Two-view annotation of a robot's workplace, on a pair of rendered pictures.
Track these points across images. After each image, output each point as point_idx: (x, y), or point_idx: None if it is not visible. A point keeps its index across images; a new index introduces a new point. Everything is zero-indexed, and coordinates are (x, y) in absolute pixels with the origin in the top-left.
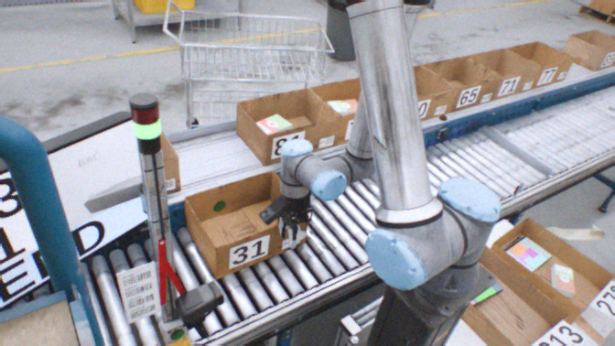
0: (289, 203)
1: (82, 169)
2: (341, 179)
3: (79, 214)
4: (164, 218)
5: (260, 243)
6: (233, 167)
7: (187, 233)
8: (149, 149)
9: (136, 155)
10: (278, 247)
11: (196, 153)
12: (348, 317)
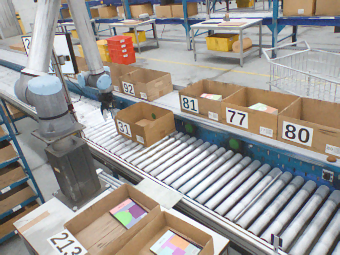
0: (102, 95)
1: (54, 44)
2: (81, 78)
3: None
4: (53, 64)
5: (126, 127)
6: (174, 105)
7: None
8: None
9: (67, 47)
10: (135, 137)
11: (178, 96)
12: (101, 170)
